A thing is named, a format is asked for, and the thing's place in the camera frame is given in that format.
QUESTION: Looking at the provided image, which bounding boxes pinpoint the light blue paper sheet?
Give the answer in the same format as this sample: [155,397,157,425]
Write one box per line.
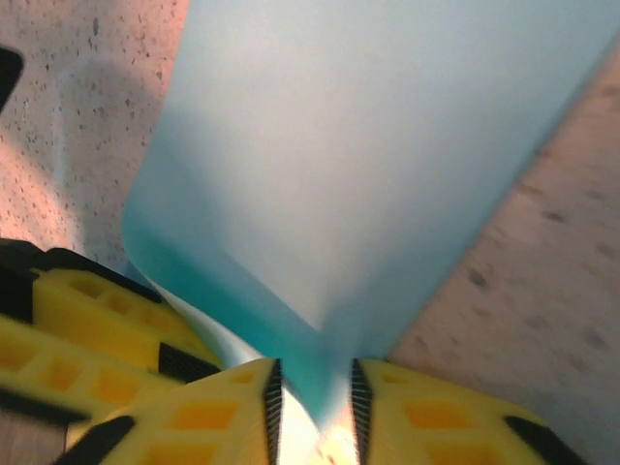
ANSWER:
[120,0,620,437]

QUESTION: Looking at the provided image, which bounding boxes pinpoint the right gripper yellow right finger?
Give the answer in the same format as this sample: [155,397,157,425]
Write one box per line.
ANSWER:
[349,356,587,465]

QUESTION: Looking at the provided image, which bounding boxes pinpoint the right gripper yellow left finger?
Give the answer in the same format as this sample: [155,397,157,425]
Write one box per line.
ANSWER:
[52,356,285,465]

